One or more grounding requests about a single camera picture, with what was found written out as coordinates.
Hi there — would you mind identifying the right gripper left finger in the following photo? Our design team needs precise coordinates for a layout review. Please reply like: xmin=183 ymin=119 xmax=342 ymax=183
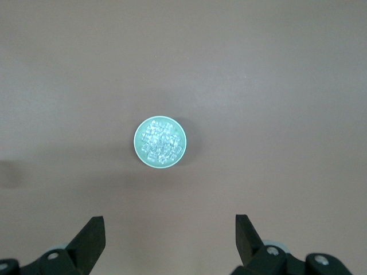
xmin=37 ymin=216 xmax=108 ymax=275

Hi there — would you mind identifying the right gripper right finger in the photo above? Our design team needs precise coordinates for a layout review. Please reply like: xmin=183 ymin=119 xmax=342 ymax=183
xmin=231 ymin=214 xmax=305 ymax=275

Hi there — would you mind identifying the clear ice cubes pile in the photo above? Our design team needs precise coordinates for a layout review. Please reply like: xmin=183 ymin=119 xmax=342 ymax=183
xmin=140 ymin=120 xmax=184 ymax=164

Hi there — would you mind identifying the green ceramic bowl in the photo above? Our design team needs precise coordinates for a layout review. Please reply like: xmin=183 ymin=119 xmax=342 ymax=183
xmin=133 ymin=115 xmax=188 ymax=169

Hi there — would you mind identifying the brown table cover mat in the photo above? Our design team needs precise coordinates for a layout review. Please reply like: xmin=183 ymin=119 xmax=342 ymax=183
xmin=0 ymin=0 xmax=367 ymax=275

